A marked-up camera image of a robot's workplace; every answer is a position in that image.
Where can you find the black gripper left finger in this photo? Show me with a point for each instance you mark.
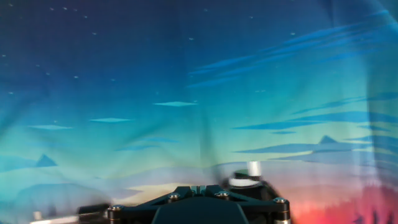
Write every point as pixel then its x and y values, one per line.
pixel 124 214

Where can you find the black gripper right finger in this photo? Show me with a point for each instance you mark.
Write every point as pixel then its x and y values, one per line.
pixel 270 213

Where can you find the landscape print cloth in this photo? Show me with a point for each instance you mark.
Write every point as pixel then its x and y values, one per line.
pixel 186 93

